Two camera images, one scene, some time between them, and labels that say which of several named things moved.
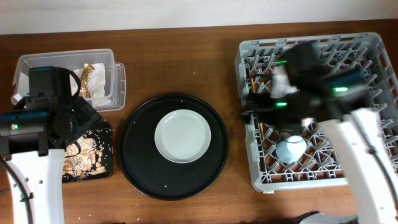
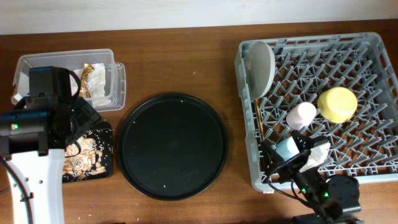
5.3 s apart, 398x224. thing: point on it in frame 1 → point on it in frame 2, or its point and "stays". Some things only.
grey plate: [183, 136] → [260, 68]
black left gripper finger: [73, 137] stays
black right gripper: [270, 114] → [291, 167]
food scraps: [88, 162] stays
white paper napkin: [96, 86] stays
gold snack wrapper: [84, 91] stays
